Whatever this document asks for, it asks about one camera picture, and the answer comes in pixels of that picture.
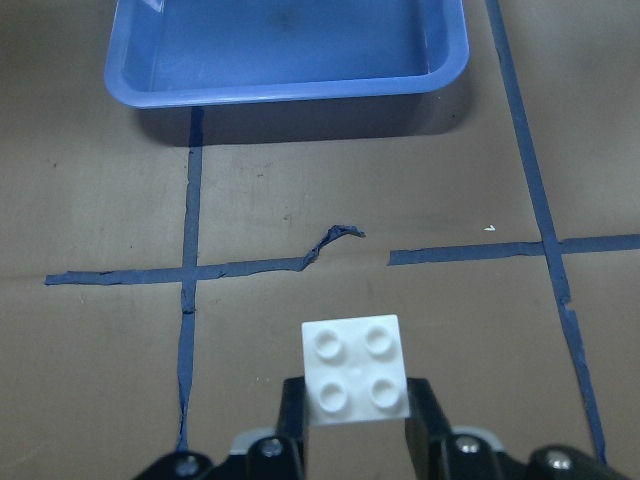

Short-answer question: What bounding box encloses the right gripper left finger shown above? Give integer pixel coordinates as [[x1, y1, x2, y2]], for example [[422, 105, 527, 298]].
[[275, 377, 309, 479]]

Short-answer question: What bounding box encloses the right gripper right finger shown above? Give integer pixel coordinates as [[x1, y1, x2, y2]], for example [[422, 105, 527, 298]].
[[405, 378, 452, 480]]

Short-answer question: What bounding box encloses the white block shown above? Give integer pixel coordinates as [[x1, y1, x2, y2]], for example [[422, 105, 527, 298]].
[[301, 315, 410, 426]]

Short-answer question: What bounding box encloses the blue plastic tray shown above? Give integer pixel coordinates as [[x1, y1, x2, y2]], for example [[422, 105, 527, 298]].
[[104, 1, 470, 109]]

